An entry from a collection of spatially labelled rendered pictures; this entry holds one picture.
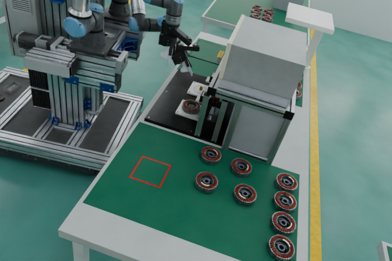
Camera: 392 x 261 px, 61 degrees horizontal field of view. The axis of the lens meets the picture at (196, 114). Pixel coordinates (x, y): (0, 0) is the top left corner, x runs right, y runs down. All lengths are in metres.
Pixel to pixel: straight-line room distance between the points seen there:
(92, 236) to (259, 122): 0.94
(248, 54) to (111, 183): 0.90
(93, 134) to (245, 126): 1.31
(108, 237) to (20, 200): 1.21
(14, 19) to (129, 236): 1.52
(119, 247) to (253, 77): 1.00
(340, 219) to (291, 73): 1.55
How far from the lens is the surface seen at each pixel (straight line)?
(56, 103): 2.66
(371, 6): 6.73
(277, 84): 1.74
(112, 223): 1.51
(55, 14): 2.29
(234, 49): 1.68
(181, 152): 1.80
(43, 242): 2.38
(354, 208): 3.10
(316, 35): 2.91
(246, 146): 1.86
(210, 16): 3.53
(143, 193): 1.60
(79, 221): 1.52
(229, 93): 1.67
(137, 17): 1.92
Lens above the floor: 2.01
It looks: 37 degrees down
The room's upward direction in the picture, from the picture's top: 13 degrees clockwise
